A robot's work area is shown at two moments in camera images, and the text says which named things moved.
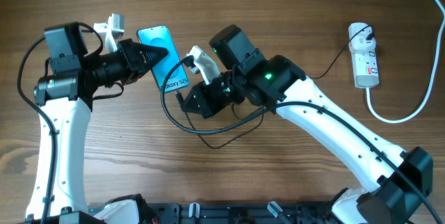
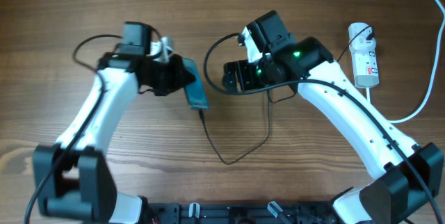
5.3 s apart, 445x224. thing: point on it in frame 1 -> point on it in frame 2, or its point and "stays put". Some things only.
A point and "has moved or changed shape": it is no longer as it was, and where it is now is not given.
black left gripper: x=131 y=52 -> x=176 y=73
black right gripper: x=210 y=106 -> x=243 y=67
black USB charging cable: x=368 y=32 -> x=268 y=94
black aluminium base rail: x=239 y=213 stays put
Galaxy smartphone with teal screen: x=160 y=35 has moved or changed shape
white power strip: x=365 y=69 stays put
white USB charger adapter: x=357 y=37 stays put
